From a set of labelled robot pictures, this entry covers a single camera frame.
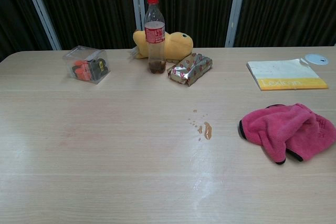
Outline pink microfiber cloth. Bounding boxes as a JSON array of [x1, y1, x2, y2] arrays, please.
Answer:
[[239, 102, 336, 166]]

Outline brown liquid spill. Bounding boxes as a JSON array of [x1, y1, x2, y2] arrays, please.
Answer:
[[186, 109, 213, 142]]

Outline silver foil snack packet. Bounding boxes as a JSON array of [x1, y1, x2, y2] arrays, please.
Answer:
[[166, 52, 214, 87]]

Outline cola bottle with red cap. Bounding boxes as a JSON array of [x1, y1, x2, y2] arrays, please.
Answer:
[[143, 0, 166, 74]]

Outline yellow plush toy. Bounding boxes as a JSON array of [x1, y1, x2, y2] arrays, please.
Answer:
[[130, 29, 194, 60]]

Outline black item in box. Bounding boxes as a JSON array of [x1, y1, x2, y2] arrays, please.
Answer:
[[89, 58, 109, 80]]

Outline orange item in box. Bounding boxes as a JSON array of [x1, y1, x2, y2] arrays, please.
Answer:
[[72, 60, 93, 81]]

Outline clear plastic box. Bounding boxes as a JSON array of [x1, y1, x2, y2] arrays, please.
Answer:
[[62, 46, 111, 86]]

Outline dark pleated curtain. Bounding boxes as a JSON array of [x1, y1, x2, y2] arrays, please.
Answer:
[[0, 0, 336, 62]]

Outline white yellow Lexicon booklet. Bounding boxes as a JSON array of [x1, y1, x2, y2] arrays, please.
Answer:
[[246, 58, 329, 91]]

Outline white round lid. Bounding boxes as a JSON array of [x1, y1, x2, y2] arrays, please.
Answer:
[[304, 53, 329, 66]]

